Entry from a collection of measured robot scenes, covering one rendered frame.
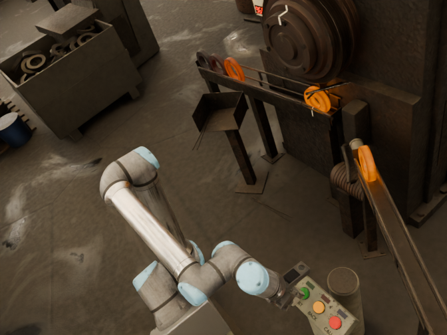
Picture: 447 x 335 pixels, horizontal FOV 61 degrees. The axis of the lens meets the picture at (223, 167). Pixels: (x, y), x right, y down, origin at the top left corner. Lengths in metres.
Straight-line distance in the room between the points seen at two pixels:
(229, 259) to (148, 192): 0.52
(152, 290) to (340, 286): 0.83
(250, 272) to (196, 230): 1.44
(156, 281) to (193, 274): 0.64
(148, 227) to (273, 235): 1.20
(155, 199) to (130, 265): 1.11
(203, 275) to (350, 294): 0.63
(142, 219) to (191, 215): 1.34
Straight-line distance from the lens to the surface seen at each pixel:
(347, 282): 1.61
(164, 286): 1.85
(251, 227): 2.45
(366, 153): 1.63
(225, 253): 1.24
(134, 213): 1.37
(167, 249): 1.27
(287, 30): 1.67
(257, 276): 1.16
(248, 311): 2.20
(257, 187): 2.63
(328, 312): 1.47
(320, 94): 1.92
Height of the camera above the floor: 1.97
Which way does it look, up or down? 44 degrees down
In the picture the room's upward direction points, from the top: 25 degrees counter-clockwise
